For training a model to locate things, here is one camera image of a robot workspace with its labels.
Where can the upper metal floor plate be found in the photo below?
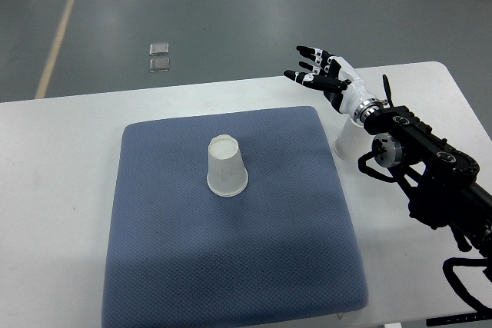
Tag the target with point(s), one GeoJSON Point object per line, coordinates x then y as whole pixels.
{"type": "Point", "coordinates": [159, 48]}

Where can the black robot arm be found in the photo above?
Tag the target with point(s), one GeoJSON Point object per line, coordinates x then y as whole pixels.
{"type": "Point", "coordinates": [440, 183]}

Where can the black table control panel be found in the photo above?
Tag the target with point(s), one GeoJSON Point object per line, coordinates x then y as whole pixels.
{"type": "Point", "coordinates": [456, 319]}

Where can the white paper cup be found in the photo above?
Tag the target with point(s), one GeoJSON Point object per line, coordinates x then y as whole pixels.
{"type": "Point", "coordinates": [352, 142]}
{"type": "Point", "coordinates": [227, 175]}

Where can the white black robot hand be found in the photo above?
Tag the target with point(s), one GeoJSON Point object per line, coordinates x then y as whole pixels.
{"type": "Point", "coordinates": [341, 85]}

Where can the blue fabric cushion mat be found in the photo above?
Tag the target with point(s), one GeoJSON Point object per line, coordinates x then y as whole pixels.
{"type": "Point", "coordinates": [181, 256]}

